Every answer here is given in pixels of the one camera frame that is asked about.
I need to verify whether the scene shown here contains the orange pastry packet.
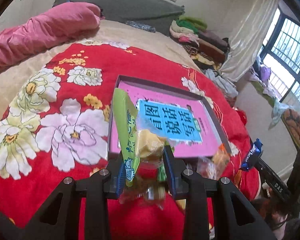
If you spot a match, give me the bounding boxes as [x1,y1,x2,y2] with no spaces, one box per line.
[197,144,230,180]

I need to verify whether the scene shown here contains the blue snack packet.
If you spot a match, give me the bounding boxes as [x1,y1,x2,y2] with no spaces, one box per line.
[240,138,263,171]

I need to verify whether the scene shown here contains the clear yellow pastry packet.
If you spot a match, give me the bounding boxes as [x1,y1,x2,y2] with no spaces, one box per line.
[135,116,175,169]

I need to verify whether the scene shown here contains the green snack packet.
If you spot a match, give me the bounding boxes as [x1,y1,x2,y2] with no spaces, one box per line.
[113,88,140,187]

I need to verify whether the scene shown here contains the grey tray box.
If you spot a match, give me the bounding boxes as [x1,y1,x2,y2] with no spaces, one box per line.
[107,74,233,160]

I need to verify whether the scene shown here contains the pink book with blue label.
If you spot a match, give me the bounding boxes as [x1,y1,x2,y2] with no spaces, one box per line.
[110,81,222,158]

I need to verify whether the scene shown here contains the red floral blanket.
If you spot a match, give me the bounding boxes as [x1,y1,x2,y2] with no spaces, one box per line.
[0,42,260,239]

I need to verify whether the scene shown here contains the grey clothes heap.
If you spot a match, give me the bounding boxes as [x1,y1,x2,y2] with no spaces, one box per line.
[204,69,238,99]

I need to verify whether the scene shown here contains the pile of folded clothes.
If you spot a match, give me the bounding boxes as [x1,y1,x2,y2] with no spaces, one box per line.
[170,15,230,70]

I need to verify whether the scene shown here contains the beige bed sheet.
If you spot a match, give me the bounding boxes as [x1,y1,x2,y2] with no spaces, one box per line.
[0,20,199,120]

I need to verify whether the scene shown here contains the dark patterned pillow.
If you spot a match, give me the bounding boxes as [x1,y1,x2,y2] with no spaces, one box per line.
[126,21,156,33]

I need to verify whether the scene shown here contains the pink quilt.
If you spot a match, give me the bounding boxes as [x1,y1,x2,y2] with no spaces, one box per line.
[0,2,101,73]

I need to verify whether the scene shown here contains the cream curtain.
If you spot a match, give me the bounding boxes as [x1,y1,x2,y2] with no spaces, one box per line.
[220,0,279,82]

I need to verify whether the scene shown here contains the grey headboard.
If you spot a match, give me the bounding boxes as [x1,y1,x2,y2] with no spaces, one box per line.
[53,0,185,36]

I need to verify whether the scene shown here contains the window with black frame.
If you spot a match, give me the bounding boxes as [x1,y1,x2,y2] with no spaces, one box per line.
[260,7,300,107]

